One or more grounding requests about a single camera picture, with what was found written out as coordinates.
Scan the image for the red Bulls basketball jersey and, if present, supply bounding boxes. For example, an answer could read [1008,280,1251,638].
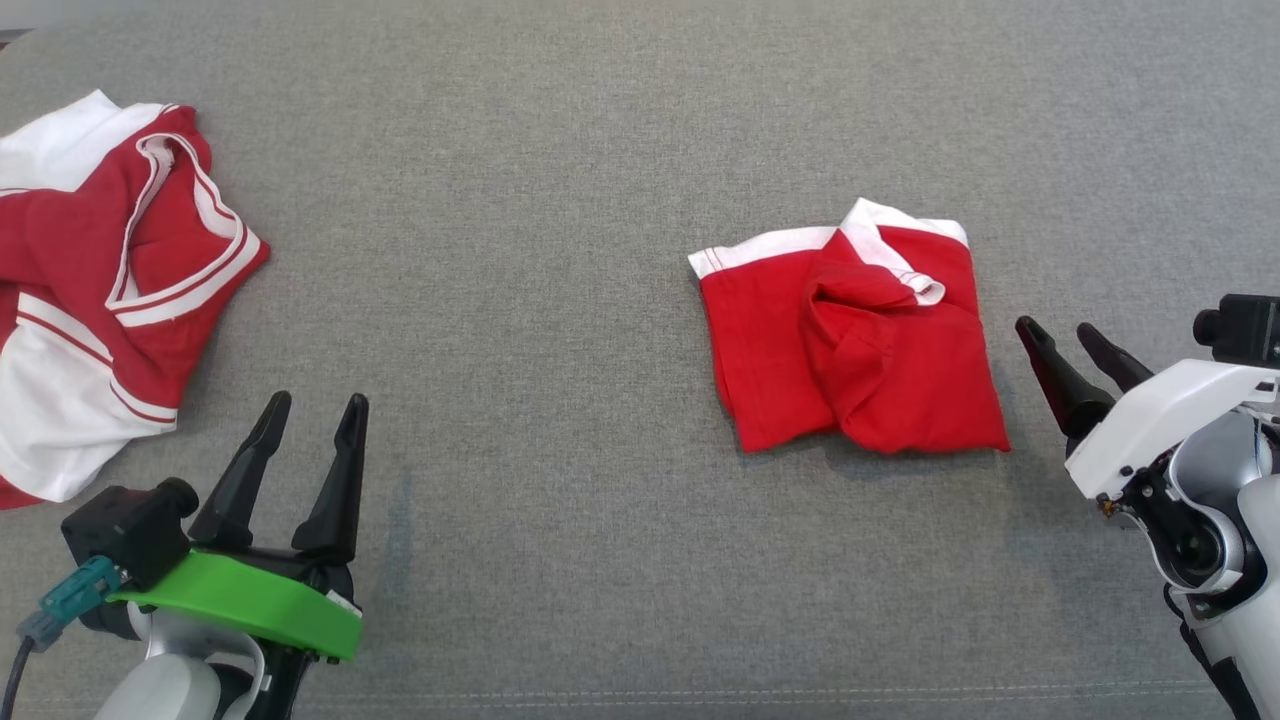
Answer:
[0,89,272,511]

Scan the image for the grey fabric sofa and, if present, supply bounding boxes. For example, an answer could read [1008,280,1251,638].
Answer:
[0,0,1280,720]

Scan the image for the teal cable connector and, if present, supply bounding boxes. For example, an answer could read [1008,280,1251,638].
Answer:
[18,555,126,653]

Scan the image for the red shorts with white stripes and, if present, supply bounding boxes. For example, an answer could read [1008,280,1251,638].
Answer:
[688,197,1012,457]

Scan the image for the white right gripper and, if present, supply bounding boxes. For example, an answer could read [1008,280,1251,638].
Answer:
[1014,315,1280,503]

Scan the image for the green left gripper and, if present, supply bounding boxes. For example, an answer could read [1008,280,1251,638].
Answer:
[105,390,371,663]

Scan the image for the black camera cable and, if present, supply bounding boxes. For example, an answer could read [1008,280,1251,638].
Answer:
[0,635,41,720]

